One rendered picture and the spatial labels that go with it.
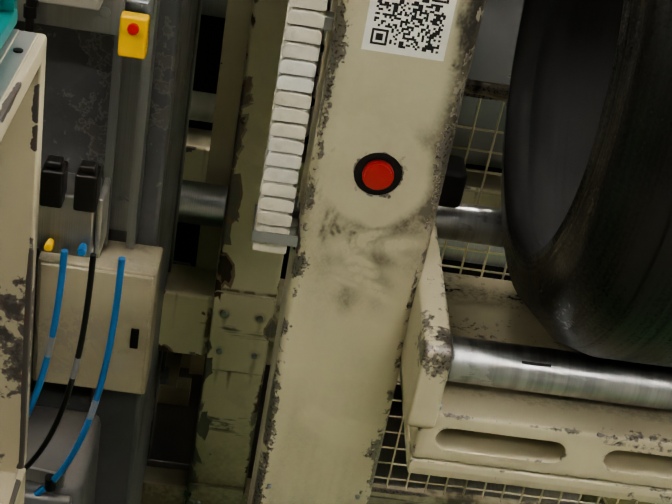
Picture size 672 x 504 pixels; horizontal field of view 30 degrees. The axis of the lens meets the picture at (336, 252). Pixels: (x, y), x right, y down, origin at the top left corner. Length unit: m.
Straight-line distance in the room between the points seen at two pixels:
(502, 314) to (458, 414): 0.30
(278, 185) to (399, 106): 0.14
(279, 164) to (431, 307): 0.20
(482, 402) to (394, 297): 0.14
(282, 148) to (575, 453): 0.42
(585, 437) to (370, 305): 0.25
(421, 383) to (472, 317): 0.32
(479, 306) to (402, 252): 0.30
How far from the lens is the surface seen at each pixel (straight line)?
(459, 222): 1.46
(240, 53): 1.95
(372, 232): 1.22
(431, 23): 1.13
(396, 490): 1.97
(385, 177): 1.19
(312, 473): 1.40
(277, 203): 1.22
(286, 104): 1.17
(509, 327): 1.49
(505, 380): 1.23
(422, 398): 1.19
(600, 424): 1.28
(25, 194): 0.89
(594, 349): 1.19
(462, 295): 1.53
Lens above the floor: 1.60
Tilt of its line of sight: 31 degrees down
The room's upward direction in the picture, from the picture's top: 11 degrees clockwise
